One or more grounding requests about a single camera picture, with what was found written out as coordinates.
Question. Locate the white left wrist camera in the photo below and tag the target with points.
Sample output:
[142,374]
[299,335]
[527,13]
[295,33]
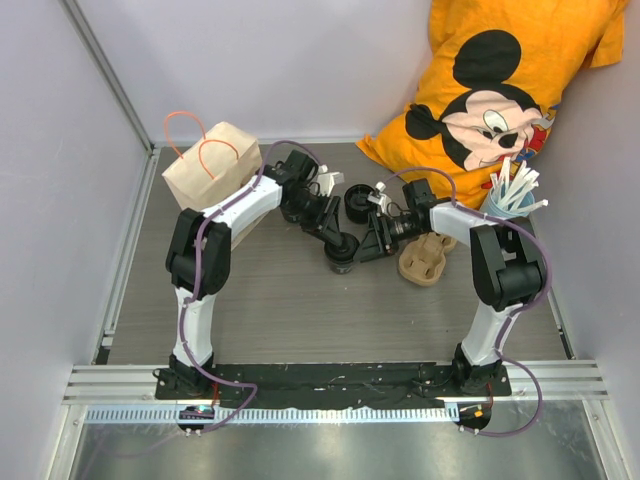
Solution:
[327,180]

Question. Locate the translucent single black cup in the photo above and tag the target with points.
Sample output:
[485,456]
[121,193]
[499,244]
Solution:
[340,267]

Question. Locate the printed paper takeout bag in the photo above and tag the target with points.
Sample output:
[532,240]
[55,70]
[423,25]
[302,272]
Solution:
[219,164]

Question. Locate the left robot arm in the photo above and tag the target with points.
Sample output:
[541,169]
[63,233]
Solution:
[199,256]

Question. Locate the blue straw holder cup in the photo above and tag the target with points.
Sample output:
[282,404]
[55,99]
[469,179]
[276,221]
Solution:
[491,208]

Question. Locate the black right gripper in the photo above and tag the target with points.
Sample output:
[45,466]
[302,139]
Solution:
[378,242]

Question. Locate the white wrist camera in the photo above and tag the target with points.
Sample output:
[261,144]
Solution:
[327,180]
[379,198]

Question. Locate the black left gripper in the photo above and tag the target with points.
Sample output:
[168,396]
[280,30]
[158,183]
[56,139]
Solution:
[325,226]

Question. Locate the orange Mickey Mouse pillow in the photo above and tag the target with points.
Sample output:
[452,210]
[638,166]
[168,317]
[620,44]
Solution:
[493,88]

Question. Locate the white wrapped straws bundle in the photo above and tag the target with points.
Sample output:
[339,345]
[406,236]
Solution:
[516,190]

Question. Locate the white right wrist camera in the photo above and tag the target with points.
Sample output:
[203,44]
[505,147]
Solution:
[379,198]

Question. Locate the white slotted cable duct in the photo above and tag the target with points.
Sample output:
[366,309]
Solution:
[183,414]

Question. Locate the black coffee cup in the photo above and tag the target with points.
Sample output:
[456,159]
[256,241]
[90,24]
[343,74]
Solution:
[291,216]
[357,204]

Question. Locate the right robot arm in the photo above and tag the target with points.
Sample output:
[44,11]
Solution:
[508,269]

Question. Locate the aluminium corner frame post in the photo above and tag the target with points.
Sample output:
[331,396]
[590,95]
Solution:
[88,38]

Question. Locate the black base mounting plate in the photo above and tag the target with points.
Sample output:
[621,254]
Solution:
[332,386]

